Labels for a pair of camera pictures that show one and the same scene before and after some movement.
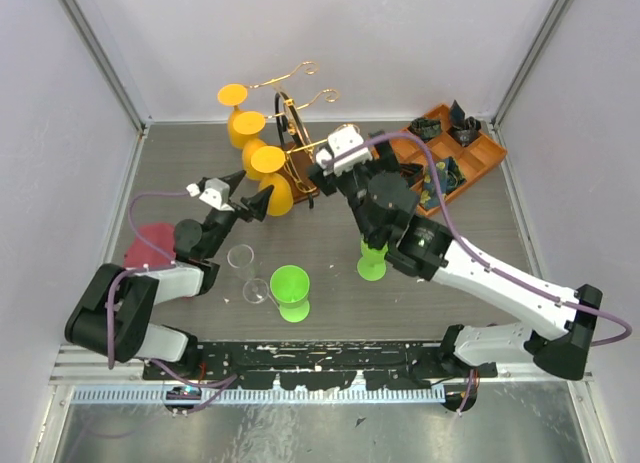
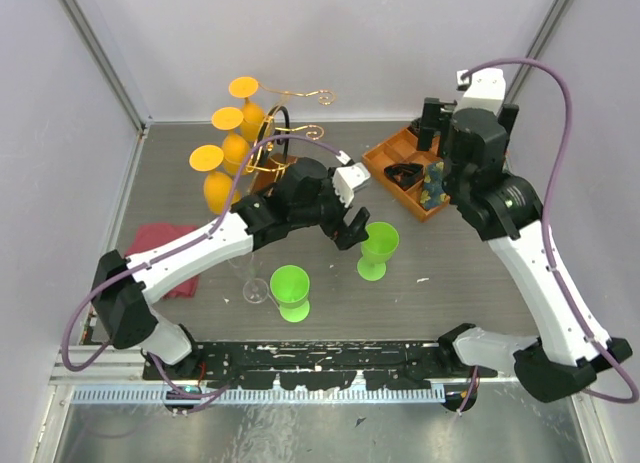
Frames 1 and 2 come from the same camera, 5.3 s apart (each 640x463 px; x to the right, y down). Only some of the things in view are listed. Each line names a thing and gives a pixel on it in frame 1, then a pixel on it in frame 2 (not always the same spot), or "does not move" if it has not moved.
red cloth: (151, 246) does not move
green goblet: (371, 266) does not move
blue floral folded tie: (450, 175) does not move
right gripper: (330, 182) → (432, 119)
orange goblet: (270, 162) → (218, 186)
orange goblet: (233, 94) → (253, 114)
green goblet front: (290, 287) does not move
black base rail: (384, 365) does not move
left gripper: (256, 204) → (359, 232)
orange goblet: (248, 125) → (236, 148)
